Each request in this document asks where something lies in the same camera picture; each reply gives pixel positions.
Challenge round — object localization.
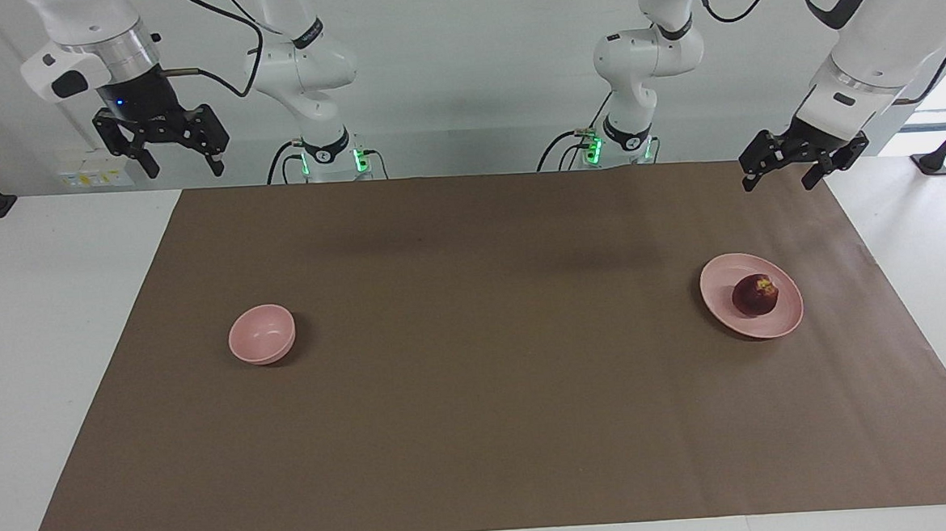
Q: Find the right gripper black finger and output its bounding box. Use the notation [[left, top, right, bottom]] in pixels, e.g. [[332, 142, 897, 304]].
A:
[[181, 103, 232, 180], [92, 108, 162, 183]]

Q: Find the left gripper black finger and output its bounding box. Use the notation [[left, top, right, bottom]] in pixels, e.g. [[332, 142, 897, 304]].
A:
[[799, 141, 872, 192], [737, 129, 798, 194]]

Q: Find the dark red apple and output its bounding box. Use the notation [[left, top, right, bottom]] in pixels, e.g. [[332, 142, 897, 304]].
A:
[[730, 272, 782, 319]]

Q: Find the pink plate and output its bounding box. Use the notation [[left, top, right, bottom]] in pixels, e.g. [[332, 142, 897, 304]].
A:
[[699, 249, 806, 343]]

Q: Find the pink bowl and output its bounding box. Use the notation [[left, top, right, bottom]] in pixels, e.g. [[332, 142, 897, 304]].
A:
[[226, 302, 298, 367]]

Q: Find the brown table mat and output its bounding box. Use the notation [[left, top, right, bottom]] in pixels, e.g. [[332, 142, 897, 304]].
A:
[[11, 148, 946, 531]]

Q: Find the white wall socket box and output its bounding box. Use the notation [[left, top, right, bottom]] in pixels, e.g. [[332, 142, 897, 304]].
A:
[[54, 147, 136, 191]]

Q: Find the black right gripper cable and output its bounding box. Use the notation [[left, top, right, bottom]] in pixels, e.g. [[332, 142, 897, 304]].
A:
[[158, 0, 268, 103]]

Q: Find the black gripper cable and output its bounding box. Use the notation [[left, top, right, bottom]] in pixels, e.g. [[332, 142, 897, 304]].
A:
[[158, 0, 268, 103], [690, 0, 946, 117]]

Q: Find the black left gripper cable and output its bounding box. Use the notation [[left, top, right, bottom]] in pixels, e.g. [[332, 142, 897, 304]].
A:
[[690, 0, 946, 117]]

